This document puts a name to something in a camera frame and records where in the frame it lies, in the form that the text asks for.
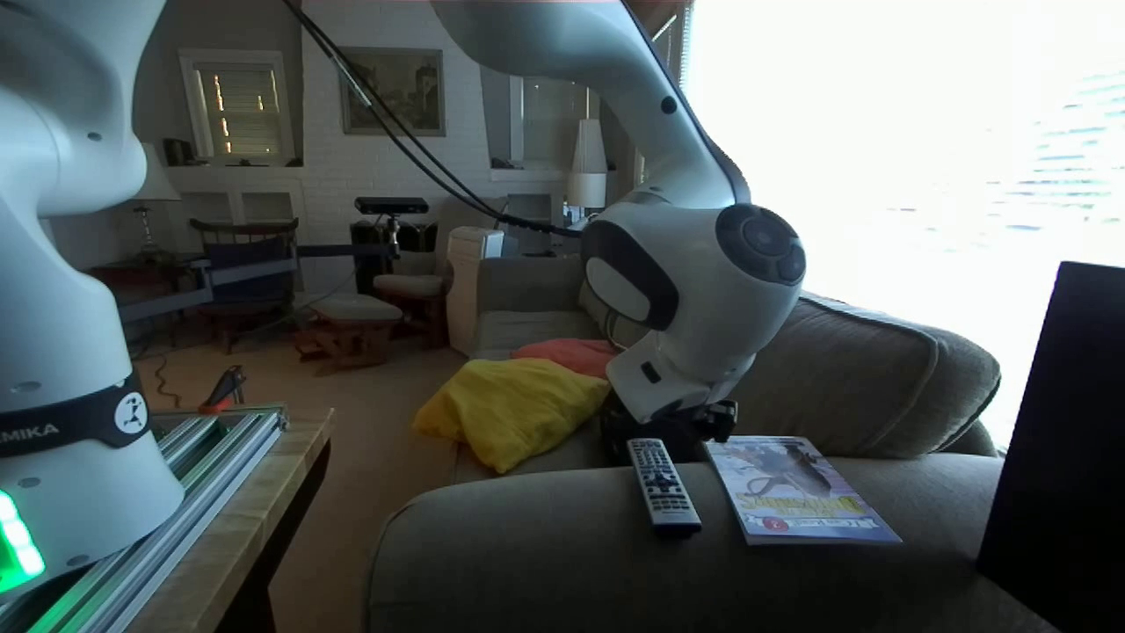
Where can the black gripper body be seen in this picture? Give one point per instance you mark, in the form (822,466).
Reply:
(703,425)

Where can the silver remote with blue buttons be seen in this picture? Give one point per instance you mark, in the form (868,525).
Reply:
(662,483)

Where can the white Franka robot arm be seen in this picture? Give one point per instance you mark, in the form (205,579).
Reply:
(72,354)

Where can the dark blue roll bag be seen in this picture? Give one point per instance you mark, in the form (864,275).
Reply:
(616,436)

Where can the magazine with colourful cover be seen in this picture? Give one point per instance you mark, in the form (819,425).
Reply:
(796,494)

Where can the orange cushion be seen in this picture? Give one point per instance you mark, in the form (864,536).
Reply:
(568,354)

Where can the yellow cloth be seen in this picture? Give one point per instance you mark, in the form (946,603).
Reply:
(514,408)

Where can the grey fabric sofa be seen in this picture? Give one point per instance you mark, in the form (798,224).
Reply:
(563,551)

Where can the grey armchair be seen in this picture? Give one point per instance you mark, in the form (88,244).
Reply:
(514,295)

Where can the white table lamp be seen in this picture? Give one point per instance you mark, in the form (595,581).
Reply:
(588,161)

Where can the black monitor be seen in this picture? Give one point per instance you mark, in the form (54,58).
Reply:
(1058,469)

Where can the wooden footstool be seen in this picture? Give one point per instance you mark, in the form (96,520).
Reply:
(345,330)

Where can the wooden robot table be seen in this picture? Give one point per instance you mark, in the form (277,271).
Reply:
(250,514)

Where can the framed wall picture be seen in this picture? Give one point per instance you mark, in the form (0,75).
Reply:
(391,93)

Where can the dark frame blue chair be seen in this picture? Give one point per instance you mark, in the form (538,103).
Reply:
(246,275)

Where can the aluminium rail base plate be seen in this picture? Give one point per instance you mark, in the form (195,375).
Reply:
(199,469)

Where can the white framed wall window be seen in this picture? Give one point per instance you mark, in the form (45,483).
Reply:
(239,107)

